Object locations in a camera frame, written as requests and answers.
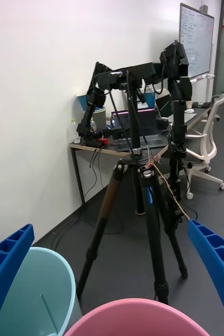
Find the pale blue plastic bin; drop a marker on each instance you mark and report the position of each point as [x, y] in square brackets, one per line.
[38, 278]

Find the blue bin on desk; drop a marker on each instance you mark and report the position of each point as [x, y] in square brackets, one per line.
[149, 98]

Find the clear plastic bottle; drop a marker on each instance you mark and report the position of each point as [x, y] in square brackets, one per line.
[75, 131]
[93, 124]

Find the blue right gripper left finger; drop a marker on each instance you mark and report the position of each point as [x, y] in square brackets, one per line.
[5, 265]

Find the grey bin on desk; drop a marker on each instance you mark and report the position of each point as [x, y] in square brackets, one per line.
[101, 118]

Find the black camera tripod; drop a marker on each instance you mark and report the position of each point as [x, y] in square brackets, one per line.
[151, 210]

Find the open laptop with purple screen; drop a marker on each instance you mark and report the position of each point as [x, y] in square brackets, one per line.
[153, 126]

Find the wooden desk with black legs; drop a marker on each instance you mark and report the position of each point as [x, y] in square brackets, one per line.
[101, 150]

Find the whiteboard on stand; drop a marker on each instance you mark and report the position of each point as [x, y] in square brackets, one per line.
[195, 39]

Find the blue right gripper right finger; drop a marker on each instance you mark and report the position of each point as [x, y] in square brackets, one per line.
[216, 262]

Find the pink plastic bin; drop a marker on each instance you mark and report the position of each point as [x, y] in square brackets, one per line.
[132, 315]

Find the white office chair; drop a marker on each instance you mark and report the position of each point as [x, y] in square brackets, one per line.
[208, 147]

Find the small open dark laptop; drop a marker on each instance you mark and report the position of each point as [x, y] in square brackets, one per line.
[164, 105]

